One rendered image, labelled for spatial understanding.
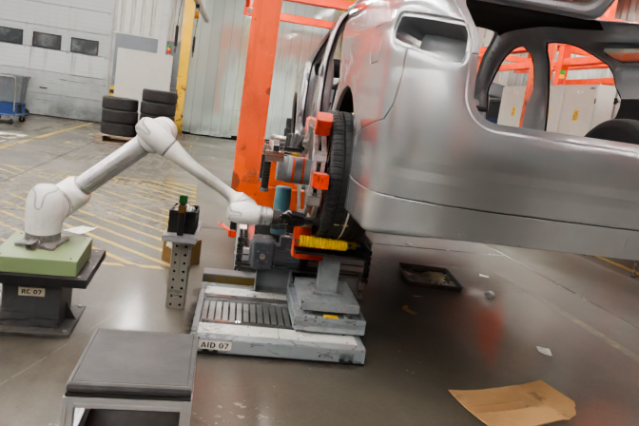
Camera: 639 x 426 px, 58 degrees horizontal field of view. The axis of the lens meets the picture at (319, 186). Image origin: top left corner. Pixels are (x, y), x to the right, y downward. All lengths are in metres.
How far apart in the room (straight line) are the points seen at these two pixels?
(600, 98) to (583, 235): 5.18
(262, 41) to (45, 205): 1.45
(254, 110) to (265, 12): 0.55
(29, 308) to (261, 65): 1.72
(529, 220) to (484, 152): 0.31
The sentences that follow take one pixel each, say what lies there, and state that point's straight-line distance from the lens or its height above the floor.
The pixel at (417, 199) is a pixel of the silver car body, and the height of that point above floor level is 0.91.
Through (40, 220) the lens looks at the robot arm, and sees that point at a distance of 2.86.
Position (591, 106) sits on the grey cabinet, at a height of 1.65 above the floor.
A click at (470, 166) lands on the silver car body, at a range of 2.00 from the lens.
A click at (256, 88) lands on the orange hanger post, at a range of 3.34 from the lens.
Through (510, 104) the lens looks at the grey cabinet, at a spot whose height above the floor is 1.64.
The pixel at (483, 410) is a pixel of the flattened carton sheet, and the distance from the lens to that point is 2.71.
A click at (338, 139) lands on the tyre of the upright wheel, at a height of 1.05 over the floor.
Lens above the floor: 1.18
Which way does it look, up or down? 8 degrees down
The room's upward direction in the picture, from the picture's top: 8 degrees clockwise
